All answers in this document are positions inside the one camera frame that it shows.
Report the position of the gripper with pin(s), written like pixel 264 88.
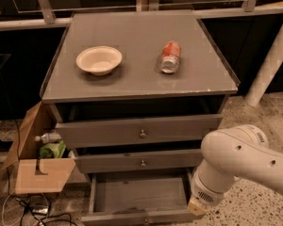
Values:
pixel 204 192

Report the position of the grey bottom drawer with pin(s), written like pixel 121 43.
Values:
pixel 145 198

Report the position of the grey drawer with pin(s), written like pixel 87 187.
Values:
pixel 145 198
pixel 138 161
pixel 85 134

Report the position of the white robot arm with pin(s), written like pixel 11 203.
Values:
pixel 240 152

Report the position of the grey top drawer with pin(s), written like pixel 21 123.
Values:
pixel 85 134

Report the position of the grey middle drawer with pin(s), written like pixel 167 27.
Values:
pixel 138 161

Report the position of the grey drawer cabinet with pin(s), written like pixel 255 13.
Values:
pixel 137 88

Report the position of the red labelled plastic bottle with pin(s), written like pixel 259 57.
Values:
pixel 170 57

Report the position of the green plastic bag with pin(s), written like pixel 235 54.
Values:
pixel 52 150

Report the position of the clear plastic water bottle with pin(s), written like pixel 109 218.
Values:
pixel 48 138

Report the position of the brown cardboard box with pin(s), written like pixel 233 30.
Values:
pixel 36 175

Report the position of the white paper bowl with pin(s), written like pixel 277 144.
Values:
pixel 99 60

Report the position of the white diagonal pole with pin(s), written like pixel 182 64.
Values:
pixel 267 71

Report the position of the metal railing frame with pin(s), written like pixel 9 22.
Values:
pixel 44 7

